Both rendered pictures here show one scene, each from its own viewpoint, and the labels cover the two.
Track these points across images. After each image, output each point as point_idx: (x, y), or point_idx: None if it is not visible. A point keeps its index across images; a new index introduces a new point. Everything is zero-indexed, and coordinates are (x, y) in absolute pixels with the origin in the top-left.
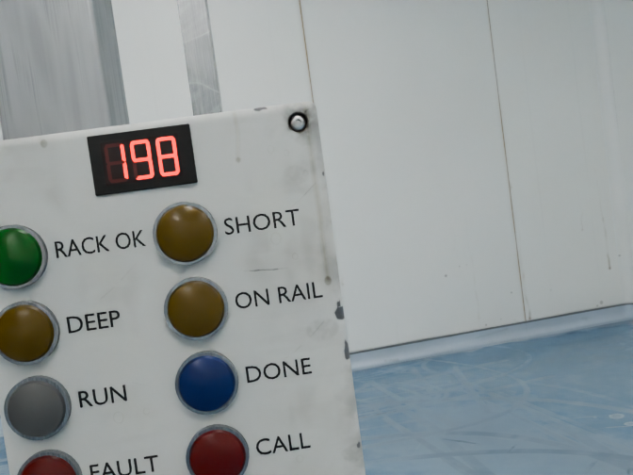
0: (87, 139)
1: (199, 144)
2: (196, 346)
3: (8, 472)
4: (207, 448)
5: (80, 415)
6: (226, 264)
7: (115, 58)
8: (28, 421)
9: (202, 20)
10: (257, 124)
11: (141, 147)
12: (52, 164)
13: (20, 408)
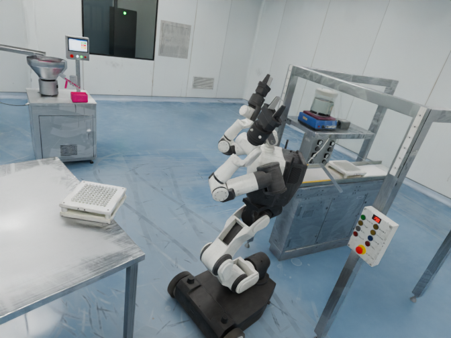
0: (373, 214)
1: (381, 221)
2: (371, 235)
3: (403, 200)
4: (366, 242)
5: (360, 231)
6: (377, 231)
7: (390, 202)
8: (356, 229)
9: None
10: (386, 224)
11: (376, 218)
12: (370, 213)
13: (356, 227)
